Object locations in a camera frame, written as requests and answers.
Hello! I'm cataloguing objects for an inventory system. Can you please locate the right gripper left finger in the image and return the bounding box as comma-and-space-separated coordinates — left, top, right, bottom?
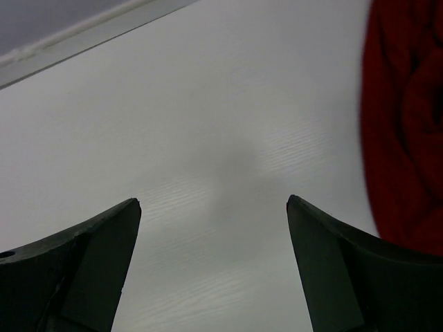
1, 198, 141, 331

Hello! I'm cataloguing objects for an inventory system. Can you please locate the back table rail white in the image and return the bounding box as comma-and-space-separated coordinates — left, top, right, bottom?
1, 1, 193, 89

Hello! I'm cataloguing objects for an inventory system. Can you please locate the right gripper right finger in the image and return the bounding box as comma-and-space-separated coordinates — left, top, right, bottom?
287, 195, 442, 331

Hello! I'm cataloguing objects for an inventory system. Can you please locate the dark red t shirt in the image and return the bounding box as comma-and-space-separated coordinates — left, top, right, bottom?
360, 1, 442, 255

